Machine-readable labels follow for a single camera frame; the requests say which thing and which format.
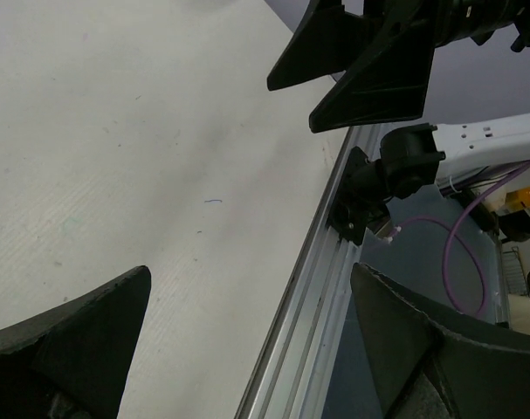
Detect yellow white electronics box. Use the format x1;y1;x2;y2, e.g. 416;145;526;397
485;168;530;227

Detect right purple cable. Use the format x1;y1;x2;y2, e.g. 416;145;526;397
380;159;530;316

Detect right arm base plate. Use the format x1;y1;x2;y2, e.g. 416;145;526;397
328;147;391;246

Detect aluminium mounting rail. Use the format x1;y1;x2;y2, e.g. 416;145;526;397
236;125;382;418

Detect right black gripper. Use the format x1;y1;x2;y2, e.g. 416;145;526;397
266;1;516;133

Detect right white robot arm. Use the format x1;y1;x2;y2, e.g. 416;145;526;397
267;1;530;200

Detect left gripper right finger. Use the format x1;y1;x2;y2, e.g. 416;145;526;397
350;264;530;418

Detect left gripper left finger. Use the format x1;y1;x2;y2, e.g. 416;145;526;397
0;265;151;418

